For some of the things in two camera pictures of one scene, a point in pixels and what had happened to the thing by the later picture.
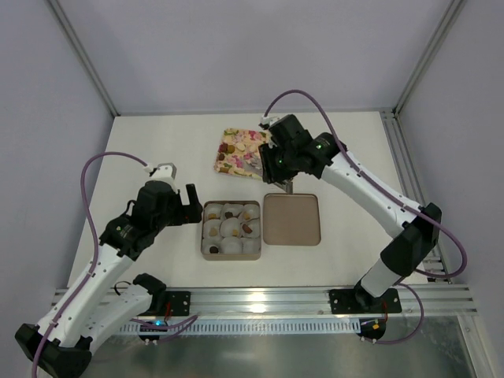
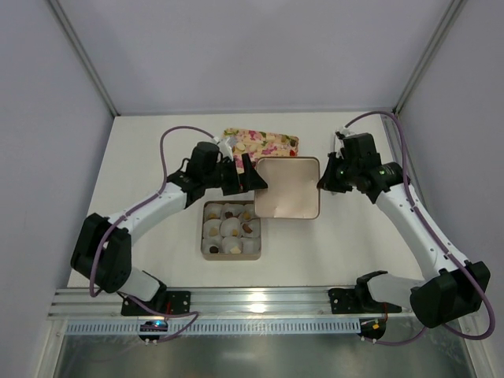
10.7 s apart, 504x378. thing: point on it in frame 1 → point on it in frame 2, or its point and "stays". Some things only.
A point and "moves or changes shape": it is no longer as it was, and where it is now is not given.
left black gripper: [188, 210] → [235, 177]
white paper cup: [255, 227] stays
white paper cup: [212, 246] stays
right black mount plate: [361, 302] stays
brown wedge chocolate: [246, 228] stays
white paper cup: [250, 246] stays
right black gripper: [270, 166] → [335, 173]
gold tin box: [231, 231] stays
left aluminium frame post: [90, 66] stays
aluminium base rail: [441, 300] stays
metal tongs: [287, 185] moves or changes shape
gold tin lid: [291, 219] moves or changes shape
